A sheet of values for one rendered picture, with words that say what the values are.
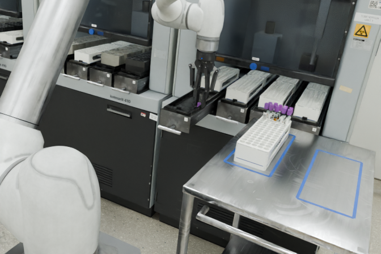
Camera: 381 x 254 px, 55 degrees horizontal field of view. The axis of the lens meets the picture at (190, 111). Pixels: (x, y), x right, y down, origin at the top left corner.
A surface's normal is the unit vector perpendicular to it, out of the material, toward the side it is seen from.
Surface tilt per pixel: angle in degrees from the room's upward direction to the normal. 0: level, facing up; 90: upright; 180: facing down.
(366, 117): 90
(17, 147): 59
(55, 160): 6
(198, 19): 92
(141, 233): 0
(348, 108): 90
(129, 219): 0
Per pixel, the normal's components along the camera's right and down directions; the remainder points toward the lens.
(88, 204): 0.89, 0.10
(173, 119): -0.42, 0.29
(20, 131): 0.66, -0.52
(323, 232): 0.11, -0.92
